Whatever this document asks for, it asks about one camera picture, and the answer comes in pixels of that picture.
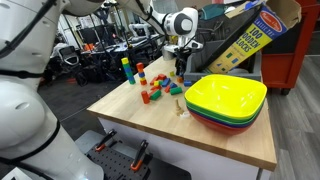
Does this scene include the black perforated plate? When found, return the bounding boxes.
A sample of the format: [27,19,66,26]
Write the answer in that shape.
[84,139,152,180]

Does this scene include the dark gray crate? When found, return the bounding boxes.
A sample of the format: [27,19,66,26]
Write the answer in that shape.
[196,5,264,54]

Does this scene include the small white plastic piece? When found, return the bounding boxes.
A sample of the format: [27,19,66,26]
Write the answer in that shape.
[179,111,192,121]

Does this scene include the black background workbench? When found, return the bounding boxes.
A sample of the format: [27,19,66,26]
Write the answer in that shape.
[78,32,168,84]

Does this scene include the green plastic bowl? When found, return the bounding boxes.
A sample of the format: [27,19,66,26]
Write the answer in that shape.
[185,99,267,125]

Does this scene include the red cylinder block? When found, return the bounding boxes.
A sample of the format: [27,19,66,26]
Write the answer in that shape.
[140,90,151,105]

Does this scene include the metal cylinder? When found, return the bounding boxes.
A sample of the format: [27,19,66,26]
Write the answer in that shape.
[161,49,174,62]

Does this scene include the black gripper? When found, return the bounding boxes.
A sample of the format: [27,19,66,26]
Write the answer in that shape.
[173,49,192,79]

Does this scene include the gray plastic bin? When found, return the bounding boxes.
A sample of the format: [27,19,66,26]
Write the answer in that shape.
[183,39,264,83]

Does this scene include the black orange spring clamp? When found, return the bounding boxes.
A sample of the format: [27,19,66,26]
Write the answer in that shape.
[94,128,118,153]
[129,139,150,173]

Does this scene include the plain wooden peg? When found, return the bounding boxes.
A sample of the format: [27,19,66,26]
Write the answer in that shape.
[174,98,185,117]

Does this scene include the long red rectangular block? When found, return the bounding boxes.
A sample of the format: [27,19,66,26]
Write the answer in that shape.
[147,87,161,98]

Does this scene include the blue plastic bowl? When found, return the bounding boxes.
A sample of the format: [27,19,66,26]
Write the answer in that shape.
[187,105,265,130]

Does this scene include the wooden blocks cardboard box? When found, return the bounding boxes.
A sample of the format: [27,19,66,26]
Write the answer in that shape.
[199,0,303,75]

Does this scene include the orange background item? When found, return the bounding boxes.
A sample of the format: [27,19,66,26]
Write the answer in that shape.
[82,42,96,52]

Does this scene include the teal item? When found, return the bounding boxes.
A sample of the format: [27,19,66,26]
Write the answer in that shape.
[199,3,226,21]

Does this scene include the yellow plastic bowl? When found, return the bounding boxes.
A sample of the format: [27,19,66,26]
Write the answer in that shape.
[184,74,269,121]

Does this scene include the long blue rectangular block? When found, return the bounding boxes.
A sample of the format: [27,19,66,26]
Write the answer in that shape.
[161,77,172,88]

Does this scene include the red tool cart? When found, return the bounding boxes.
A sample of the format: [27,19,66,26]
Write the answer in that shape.
[261,0,320,97]

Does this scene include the red plastic bowl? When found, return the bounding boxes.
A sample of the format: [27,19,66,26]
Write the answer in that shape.
[189,109,263,136]

